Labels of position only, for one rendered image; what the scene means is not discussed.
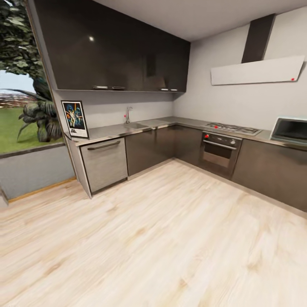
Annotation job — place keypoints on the poster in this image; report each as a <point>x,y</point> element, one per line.
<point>75,118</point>

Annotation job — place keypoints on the oven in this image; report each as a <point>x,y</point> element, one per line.
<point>219,151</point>

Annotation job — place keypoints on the dishwasher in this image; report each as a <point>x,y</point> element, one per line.
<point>105,163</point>

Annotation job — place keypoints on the drop in sink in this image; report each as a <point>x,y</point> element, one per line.
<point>142,124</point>

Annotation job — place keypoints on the microwave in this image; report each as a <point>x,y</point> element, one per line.
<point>291,127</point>

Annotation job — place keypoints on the range hood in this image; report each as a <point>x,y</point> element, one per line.
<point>253,67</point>

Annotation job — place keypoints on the fixed window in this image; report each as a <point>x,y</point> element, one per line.
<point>34,156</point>

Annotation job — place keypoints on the burner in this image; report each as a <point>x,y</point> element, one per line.
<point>232,128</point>

